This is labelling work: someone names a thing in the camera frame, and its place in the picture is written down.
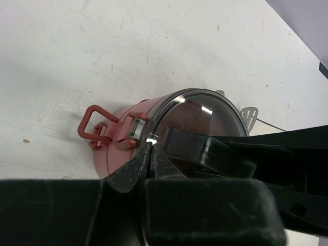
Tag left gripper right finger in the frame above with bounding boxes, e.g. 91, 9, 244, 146
145, 143, 286, 245

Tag metal tongs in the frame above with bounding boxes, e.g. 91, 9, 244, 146
209, 90, 258, 136

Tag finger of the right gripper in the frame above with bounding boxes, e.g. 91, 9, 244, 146
220, 126, 327, 237

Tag white square plate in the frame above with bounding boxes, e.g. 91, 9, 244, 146
257, 119, 286, 132

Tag pink lunch bowl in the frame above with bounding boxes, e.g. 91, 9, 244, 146
89, 121, 118, 178
77, 98, 160, 177

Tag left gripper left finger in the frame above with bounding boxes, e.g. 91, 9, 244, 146
1, 143, 151, 245

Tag grey transparent top lid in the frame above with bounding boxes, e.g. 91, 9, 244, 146
128, 88, 257, 177

